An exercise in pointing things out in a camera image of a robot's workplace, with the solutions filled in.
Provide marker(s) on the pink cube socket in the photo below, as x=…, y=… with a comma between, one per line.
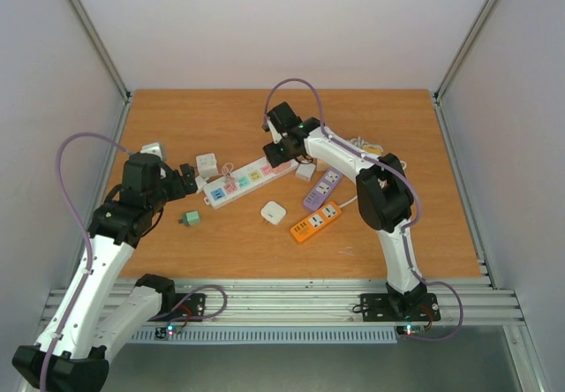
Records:
x=284, y=168

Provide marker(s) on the orange power strip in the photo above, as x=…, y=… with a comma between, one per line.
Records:
x=315, y=222

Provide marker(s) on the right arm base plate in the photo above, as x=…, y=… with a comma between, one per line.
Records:
x=375, y=307

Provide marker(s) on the white square charger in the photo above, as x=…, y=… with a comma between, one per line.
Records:
x=305, y=171

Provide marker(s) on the right small circuit board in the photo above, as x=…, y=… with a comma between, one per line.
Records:
x=411, y=329

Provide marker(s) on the green small charger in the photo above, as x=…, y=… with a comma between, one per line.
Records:
x=190, y=218

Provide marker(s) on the left small circuit board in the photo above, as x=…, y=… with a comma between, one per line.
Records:
x=167, y=333

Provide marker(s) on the grey slotted cable duct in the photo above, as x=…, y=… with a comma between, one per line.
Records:
x=206, y=335

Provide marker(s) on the white cube socket adapter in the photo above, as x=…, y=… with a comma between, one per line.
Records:
x=207, y=165

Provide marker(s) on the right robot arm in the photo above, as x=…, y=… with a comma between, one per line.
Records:
x=384, y=195

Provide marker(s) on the aluminium frame post right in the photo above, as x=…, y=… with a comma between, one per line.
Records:
x=478, y=24

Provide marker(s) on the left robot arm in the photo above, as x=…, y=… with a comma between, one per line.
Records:
x=75, y=350

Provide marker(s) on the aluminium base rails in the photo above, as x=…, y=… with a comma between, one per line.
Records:
x=328, y=302

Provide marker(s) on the beige cube socket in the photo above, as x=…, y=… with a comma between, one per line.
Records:
x=321, y=165

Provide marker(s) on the white power strip pastel sockets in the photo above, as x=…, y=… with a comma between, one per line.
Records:
x=248, y=178

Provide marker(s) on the aluminium frame post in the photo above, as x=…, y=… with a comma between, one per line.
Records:
x=478, y=24
x=80, y=11

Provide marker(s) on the yellow cube socket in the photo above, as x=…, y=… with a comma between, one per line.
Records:
x=374, y=150

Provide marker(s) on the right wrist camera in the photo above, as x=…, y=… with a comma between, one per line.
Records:
x=270, y=128

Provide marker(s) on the white charger with pink cable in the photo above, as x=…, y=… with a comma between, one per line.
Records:
x=227, y=176

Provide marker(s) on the small circuit board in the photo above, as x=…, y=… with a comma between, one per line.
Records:
x=167, y=333
x=411, y=329

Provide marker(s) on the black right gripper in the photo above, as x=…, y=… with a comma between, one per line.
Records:
x=274, y=156

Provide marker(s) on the aluminium frame post left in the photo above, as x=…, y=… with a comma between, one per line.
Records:
x=80, y=11

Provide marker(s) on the white flat charger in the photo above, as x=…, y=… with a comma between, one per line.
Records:
x=273, y=212

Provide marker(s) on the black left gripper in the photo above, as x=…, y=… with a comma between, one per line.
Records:
x=180, y=191

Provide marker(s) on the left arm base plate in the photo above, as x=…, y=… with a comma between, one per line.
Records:
x=193, y=307

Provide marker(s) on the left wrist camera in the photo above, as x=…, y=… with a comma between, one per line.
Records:
x=155, y=148

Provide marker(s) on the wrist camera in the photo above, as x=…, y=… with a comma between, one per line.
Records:
x=270, y=128
x=155, y=148

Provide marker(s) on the purple power strip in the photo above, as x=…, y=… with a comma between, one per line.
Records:
x=323, y=189

